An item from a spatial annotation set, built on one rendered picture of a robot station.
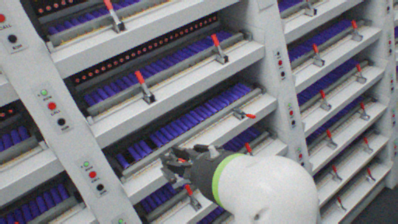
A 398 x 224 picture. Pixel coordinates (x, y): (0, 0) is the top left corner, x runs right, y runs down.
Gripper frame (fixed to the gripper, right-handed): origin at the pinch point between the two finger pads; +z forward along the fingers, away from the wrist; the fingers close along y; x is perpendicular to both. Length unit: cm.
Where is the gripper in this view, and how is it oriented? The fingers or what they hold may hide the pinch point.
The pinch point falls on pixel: (173, 157)
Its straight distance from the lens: 70.6
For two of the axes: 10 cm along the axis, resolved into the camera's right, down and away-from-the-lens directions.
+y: -7.8, 4.8, -3.9
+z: -4.6, -0.2, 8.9
